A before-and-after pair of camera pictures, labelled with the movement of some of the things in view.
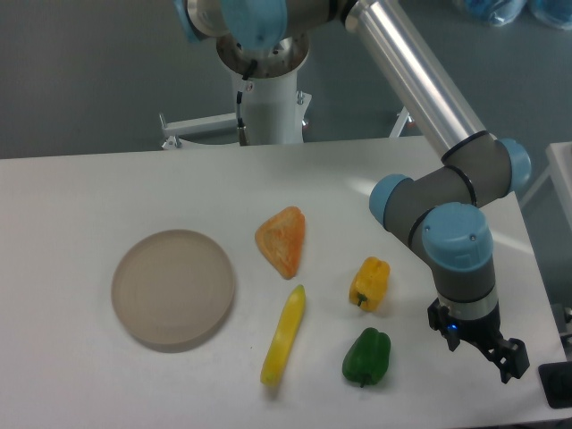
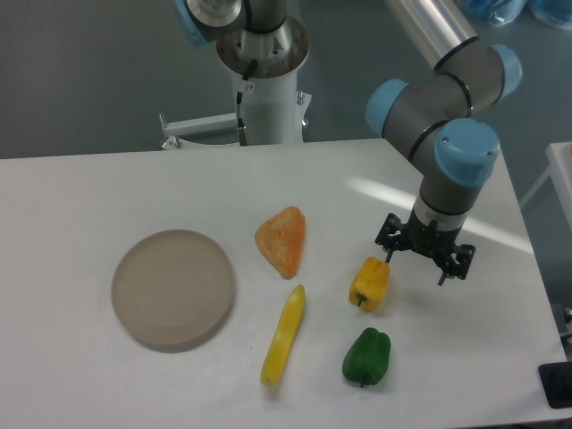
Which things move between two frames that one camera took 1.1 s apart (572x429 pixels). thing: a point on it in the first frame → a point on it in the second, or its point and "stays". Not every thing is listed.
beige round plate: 173,290 stays
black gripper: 509,356 → 429,240
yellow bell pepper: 369,286 stays
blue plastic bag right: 558,12 stays
